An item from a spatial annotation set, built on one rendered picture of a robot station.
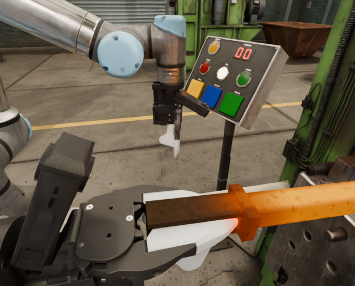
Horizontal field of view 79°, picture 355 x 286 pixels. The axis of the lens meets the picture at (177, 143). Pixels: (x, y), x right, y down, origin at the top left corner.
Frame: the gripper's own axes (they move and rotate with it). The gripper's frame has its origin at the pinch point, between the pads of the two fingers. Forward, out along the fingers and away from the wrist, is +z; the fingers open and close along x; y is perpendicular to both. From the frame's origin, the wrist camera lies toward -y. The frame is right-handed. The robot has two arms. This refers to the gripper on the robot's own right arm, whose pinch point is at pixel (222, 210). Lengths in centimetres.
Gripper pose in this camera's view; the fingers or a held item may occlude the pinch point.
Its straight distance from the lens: 23.0
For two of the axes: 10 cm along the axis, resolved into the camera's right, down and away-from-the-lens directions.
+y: -0.2, 8.5, 5.2
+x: 1.9, 5.1, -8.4
